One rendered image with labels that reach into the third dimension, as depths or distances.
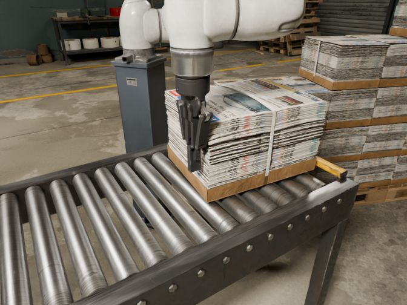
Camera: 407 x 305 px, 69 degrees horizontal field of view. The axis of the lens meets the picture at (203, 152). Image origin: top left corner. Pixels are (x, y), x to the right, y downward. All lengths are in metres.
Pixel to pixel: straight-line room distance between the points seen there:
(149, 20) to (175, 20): 0.93
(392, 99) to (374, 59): 0.30
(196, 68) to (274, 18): 0.18
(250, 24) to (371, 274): 1.53
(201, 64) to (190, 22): 0.08
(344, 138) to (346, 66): 0.42
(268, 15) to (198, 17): 0.14
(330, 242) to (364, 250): 0.96
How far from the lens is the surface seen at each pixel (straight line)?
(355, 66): 1.82
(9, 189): 1.00
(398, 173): 2.38
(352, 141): 1.99
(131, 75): 1.56
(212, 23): 0.60
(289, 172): 0.91
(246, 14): 0.62
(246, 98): 0.86
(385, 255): 2.03
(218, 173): 0.76
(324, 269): 1.14
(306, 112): 0.85
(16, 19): 7.73
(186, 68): 0.61
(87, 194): 0.88
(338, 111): 1.85
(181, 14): 0.59
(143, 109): 1.58
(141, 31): 1.53
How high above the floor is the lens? 1.28
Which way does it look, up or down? 28 degrees down
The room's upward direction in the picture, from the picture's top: straight up
